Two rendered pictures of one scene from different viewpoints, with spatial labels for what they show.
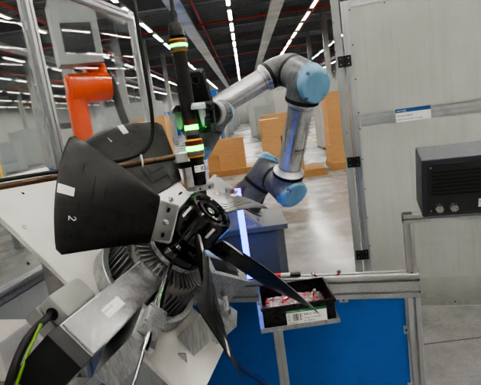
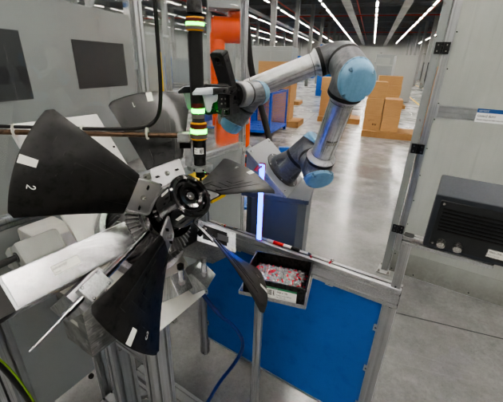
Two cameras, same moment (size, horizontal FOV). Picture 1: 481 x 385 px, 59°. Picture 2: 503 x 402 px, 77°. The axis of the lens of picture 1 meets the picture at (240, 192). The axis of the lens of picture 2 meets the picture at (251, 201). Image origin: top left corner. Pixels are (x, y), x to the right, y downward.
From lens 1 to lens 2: 43 cm
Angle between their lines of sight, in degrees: 21
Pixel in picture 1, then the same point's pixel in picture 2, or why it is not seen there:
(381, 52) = (485, 45)
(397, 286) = (378, 293)
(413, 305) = (388, 313)
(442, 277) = (464, 270)
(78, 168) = (46, 141)
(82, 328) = (20, 283)
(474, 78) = not seen: outside the picture
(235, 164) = not seen: hidden behind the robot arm
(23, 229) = not seen: hidden behind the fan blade
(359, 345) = (333, 321)
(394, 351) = (360, 338)
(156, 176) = (160, 149)
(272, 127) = (380, 89)
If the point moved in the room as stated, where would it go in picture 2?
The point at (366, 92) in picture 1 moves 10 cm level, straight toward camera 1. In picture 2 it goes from (454, 84) to (453, 84)
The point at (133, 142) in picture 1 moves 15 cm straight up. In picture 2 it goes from (152, 111) to (148, 53)
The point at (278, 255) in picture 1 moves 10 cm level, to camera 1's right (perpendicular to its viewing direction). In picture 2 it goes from (295, 224) to (317, 227)
